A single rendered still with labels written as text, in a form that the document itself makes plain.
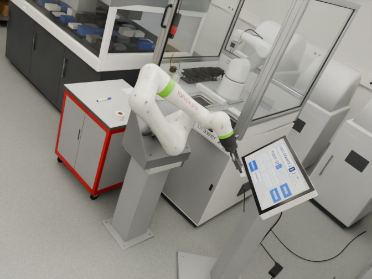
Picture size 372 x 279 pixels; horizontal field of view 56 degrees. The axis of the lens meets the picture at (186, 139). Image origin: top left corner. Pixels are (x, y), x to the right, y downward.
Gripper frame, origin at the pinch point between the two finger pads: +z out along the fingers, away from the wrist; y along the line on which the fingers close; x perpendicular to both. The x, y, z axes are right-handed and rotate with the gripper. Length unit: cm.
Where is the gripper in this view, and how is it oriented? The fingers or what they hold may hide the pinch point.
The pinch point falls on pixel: (241, 171)
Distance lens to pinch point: 208.4
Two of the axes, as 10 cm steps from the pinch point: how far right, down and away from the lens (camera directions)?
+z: 4.0, 8.3, 3.8
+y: 1.2, -4.6, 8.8
